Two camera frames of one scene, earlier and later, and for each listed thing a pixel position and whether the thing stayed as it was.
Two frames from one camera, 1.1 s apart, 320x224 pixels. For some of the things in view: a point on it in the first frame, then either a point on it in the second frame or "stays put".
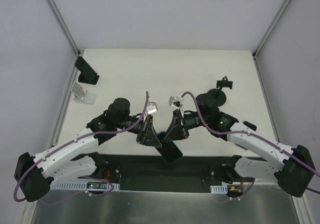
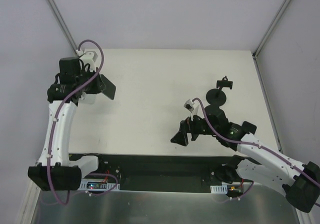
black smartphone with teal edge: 169,150 -> 108,87
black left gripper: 144,130 -> 100,83
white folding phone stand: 81,95 stays put
